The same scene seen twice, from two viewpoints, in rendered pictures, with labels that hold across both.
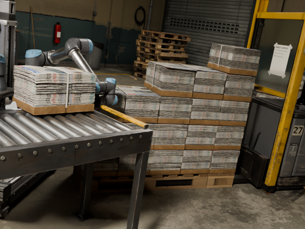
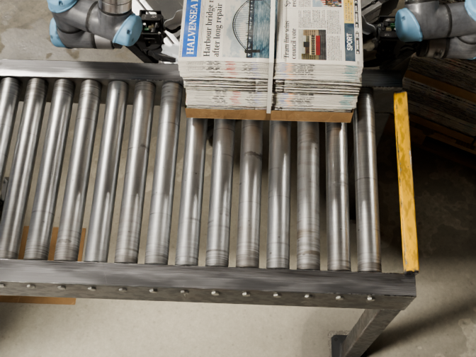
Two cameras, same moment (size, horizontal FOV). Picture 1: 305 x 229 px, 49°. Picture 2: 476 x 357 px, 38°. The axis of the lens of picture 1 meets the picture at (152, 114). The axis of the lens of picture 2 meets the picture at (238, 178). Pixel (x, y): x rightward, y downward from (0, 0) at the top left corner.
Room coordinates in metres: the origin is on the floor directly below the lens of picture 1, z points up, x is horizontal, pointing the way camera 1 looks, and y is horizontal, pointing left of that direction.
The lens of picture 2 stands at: (1.27, -0.04, 2.18)
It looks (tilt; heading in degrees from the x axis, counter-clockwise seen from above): 66 degrees down; 49
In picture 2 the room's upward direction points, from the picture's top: 2 degrees counter-clockwise
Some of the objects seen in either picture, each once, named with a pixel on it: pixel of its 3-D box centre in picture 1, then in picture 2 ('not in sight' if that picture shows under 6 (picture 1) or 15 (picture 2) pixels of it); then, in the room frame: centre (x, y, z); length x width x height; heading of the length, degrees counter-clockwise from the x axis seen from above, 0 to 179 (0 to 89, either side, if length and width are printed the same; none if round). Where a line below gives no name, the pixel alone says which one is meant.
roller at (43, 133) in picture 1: (35, 129); (164, 171); (1.57, 0.56, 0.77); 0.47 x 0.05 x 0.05; 45
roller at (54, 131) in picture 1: (47, 128); (193, 172); (1.62, 0.51, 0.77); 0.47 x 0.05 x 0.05; 45
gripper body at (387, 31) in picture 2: (90, 100); (399, 39); (2.21, 0.43, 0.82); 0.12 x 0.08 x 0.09; 135
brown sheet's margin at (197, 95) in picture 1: (198, 91); not in sight; (2.97, -0.37, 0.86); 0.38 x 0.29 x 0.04; 21
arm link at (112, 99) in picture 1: (109, 99); (465, 42); (2.32, 0.32, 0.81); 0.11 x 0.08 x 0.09; 135
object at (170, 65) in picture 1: (172, 65); not in sight; (2.84, -0.10, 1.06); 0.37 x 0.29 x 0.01; 24
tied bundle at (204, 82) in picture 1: (199, 82); not in sight; (2.97, -0.37, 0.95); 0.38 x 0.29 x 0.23; 21
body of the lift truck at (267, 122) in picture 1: (282, 141); not in sight; (3.40, -1.39, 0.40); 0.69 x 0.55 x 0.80; 23
